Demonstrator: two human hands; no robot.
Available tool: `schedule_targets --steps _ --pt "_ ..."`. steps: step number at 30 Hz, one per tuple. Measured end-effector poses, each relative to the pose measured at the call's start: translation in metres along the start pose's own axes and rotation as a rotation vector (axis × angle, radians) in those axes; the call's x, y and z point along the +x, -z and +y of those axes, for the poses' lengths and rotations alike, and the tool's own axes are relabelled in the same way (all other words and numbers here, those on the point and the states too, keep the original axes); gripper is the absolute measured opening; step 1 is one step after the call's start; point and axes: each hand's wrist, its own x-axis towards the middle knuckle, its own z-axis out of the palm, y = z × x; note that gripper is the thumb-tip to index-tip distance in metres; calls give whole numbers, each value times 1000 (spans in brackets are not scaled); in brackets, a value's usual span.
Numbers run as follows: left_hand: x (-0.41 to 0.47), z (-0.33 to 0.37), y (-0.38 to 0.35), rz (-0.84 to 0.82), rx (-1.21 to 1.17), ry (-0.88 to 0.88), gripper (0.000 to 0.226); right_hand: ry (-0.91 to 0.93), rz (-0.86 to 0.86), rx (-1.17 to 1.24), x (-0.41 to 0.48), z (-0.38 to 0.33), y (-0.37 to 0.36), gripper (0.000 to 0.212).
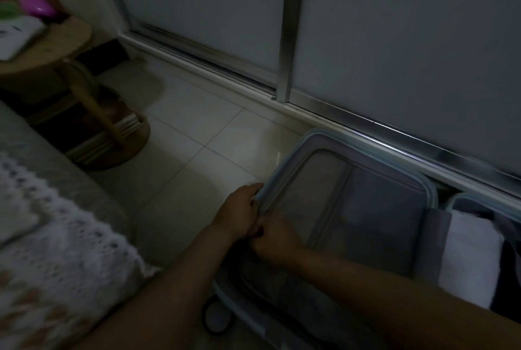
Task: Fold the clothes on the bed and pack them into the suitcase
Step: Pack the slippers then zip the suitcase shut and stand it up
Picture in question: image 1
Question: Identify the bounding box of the person's right hand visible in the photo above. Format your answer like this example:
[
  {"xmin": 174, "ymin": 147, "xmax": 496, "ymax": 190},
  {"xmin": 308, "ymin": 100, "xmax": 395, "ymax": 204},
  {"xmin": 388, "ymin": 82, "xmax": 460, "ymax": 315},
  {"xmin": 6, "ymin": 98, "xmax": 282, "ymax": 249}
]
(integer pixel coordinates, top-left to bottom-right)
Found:
[{"xmin": 248, "ymin": 211, "xmax": 306, "ymax": 267}]

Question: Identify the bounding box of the person's left forearm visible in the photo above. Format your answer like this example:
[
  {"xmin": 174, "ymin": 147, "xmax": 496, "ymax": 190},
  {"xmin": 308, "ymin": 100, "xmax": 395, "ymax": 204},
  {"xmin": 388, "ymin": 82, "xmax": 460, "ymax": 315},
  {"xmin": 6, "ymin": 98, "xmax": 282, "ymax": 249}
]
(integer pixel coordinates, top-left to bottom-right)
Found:
[{"xmin": 77, "ymin": 227, "xmax": 239, "ymax": 350}]

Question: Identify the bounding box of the black tree print t-shirt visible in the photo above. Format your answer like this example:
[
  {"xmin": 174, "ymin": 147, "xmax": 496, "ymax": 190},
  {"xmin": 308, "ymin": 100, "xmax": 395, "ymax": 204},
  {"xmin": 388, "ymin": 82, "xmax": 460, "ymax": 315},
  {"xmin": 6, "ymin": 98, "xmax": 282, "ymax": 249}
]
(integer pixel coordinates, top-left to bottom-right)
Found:
[{"xmin": 492, "ymin": 240, "xmax": 521, "ymax": 324}]

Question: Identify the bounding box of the wooden bedside tray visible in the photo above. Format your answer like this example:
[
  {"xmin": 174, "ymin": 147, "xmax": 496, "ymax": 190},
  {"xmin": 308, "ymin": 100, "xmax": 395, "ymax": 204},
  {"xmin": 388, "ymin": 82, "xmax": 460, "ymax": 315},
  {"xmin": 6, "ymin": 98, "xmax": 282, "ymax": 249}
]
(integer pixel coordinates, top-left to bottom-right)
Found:
[{"xmin": 0, "ymin": 15, "xmax": 130, "ymax": 151}]

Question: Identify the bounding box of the person's right forearm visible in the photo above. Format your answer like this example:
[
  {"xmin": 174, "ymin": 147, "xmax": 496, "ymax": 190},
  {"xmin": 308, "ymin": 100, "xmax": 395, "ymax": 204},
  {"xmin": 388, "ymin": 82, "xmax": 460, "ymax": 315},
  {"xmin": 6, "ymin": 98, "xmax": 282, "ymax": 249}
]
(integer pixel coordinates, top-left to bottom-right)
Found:
[{"xmin": 289, "ymin": 248, "xmax": 521, "ymax": 350}]

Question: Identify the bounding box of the person's left hand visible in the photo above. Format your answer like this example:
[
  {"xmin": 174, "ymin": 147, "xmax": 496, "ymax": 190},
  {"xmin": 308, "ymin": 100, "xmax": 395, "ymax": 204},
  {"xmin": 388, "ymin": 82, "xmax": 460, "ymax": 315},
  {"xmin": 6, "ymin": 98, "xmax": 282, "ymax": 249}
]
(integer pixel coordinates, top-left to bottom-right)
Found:
[{"xmin": 212, "ymin": 183, "xmax": 265, "ymax": 241}]

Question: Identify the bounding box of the white printed card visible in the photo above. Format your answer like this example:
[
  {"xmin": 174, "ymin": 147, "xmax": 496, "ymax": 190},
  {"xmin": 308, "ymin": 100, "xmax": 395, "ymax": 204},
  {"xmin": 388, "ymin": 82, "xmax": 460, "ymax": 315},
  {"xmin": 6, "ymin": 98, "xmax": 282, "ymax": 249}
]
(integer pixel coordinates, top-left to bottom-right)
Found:
[{"xmin": 0, "ymin": 15, "xmax": 47, "ymax": 62}]

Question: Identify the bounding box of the green toy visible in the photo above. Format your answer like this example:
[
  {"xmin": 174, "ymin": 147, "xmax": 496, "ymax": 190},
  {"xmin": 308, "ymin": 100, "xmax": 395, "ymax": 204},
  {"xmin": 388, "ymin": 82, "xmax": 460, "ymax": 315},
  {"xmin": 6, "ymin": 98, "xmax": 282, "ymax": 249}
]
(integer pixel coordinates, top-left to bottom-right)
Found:
[{"xmin": 0, "ymin": 0, "xmax": 24, "ymax": 23}]

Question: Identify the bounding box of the grey-blue suitcase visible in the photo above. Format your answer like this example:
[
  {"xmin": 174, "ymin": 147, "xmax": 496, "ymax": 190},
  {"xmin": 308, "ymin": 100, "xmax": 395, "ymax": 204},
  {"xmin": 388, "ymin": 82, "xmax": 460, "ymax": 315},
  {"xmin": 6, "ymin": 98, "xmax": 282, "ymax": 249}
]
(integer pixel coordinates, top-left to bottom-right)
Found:
[{"xmin": 202, "ymin": 127, "xmax": 521, "ymax": 350}]

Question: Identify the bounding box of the white polo shirt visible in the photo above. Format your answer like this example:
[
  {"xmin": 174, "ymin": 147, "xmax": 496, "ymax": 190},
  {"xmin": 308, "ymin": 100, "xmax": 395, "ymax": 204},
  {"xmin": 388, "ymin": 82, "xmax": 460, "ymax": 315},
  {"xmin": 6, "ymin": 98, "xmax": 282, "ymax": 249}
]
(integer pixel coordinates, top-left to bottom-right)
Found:
[{"xmin": 440, "ymin": 209, "xmax": 506, "ymax": 310}]

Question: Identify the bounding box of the pink ball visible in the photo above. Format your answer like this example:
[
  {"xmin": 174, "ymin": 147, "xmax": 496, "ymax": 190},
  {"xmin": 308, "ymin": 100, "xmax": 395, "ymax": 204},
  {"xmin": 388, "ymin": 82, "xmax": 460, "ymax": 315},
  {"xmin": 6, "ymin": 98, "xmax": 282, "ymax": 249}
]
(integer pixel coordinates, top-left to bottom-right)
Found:
[{"xmin": 18, "ymin": 0, "xmax": 60, "ymax": 19}]

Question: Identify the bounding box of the grey sliding door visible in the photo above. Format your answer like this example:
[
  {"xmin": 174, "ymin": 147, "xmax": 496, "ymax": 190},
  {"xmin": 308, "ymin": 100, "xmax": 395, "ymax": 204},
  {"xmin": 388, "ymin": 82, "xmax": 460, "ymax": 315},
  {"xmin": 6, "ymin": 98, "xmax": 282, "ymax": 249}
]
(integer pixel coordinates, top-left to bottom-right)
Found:
[{"xmin": 98, "ymin": 0, "xmax": 521, "ymax": 196}]

